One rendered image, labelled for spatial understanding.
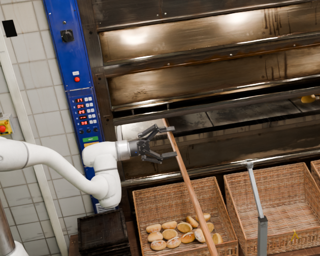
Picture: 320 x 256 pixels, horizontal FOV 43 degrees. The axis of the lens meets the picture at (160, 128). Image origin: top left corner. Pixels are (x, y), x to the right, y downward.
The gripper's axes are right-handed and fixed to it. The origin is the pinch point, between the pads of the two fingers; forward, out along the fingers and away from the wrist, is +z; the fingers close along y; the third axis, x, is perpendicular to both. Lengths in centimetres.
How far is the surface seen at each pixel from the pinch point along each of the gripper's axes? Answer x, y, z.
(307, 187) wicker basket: -42, 79, 91
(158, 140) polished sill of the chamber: -55, 31, -2
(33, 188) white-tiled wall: -57, 51, -83
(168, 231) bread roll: -32, 84, -5
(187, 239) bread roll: -24, 86, 5
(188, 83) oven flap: -55, -4, 19
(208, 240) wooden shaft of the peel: 35.6, 28.4, 5.7
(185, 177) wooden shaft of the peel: -9.6, 28.1, 5.6
